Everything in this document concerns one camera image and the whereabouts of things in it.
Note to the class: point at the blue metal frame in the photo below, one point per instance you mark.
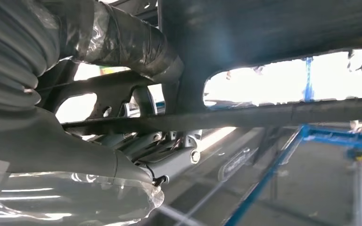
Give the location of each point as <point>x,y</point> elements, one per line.
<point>259,187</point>

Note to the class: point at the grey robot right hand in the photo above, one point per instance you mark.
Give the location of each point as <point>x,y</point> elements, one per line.
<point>59,156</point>

